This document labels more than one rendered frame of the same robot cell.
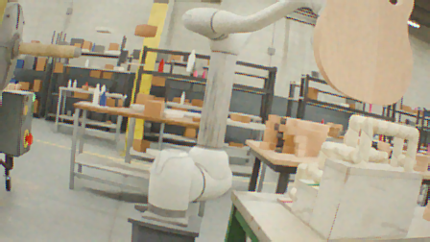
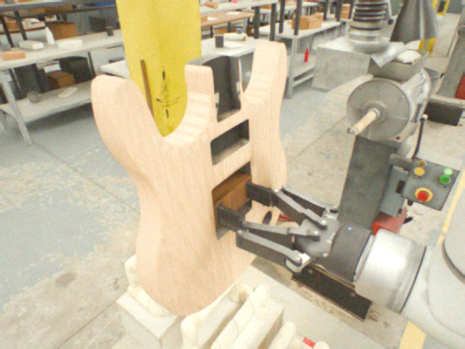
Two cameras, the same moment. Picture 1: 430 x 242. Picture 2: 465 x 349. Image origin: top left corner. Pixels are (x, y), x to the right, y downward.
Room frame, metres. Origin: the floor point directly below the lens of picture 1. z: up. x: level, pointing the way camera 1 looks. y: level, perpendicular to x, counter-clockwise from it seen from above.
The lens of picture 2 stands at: (1.49, -0.66, 1.76)
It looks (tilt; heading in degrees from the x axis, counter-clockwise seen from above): 34 degrees down; 136
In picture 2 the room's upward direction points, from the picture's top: straight up
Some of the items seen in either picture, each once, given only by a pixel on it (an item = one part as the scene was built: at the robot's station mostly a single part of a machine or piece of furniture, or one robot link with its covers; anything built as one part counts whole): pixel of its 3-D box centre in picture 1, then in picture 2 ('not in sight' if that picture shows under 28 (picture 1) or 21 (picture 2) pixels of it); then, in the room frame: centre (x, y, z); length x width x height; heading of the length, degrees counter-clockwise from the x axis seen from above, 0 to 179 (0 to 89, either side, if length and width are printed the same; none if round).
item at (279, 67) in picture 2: not in sight; (264, 71); (1.15, -0.26, 1.60); 0.07 x 0.04 x 0.09; 99
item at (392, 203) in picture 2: not in sight; (408, 164); (1.15, 0.84, 0.93); 0.15 x 0.10 x 0.55; 97
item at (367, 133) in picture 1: (365, 145); not in sight; (0.97, -0.33, 1.15); 0.03 x 0.03 x 0.09
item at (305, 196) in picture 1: (345, 203); (228, 341); (1.19, -0.38, 0.98); 0.27 x 0.16 x 0.09; 101
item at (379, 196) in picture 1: (370, 200); (181, 298); (1.03, -0.41, 1.02); 0.27 x 0.15 x 0.17; 101
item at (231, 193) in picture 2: not in sight; (227, 198); (1.19, -0.39, 1.44); 0.10 x 0.03 x 0.05; 99
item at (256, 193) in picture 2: not in sight; (252, 191); (1.21, -0.34, 1.44); 0.07 x 0.01 x 0.03; 9
